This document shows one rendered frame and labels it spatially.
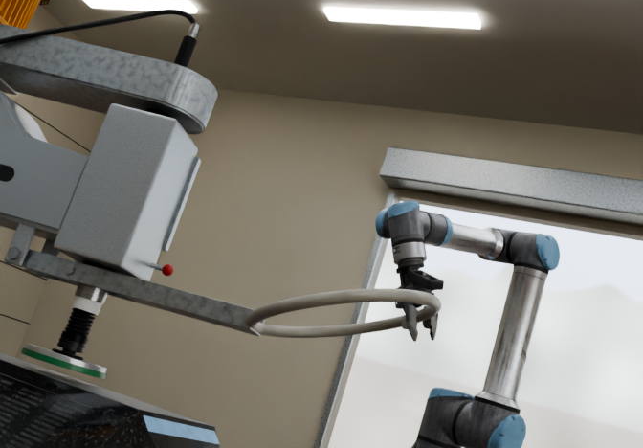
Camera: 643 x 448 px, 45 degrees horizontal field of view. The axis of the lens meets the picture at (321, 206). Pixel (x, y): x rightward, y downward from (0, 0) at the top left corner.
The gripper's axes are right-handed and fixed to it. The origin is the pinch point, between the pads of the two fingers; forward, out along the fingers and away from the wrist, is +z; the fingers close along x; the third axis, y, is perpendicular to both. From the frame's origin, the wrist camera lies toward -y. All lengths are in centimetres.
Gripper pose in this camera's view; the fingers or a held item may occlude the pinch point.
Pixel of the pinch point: (424, 335)
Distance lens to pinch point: 208.0
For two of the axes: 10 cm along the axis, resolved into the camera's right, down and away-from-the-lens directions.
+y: -4.0, 3.2, 8.6
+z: 1.0, 9.5, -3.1
